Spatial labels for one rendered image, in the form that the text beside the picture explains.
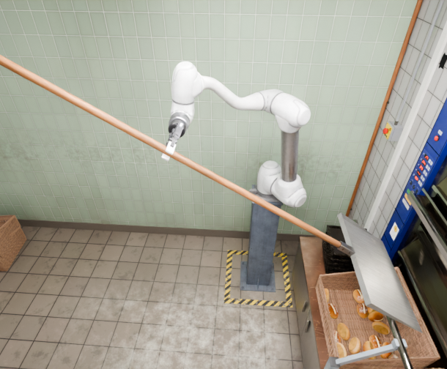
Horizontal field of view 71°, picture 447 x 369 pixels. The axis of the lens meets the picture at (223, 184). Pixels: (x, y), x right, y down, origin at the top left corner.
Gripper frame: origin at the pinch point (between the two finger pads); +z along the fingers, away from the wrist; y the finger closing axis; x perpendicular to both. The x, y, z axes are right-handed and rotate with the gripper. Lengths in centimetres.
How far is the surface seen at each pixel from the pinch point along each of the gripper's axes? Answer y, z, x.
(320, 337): 61, 9, -135
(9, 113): 128, -123, 112
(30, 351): 220, 6, 9
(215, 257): 150, -93, -104
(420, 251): -7, -22, -155
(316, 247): 56, -63, -143
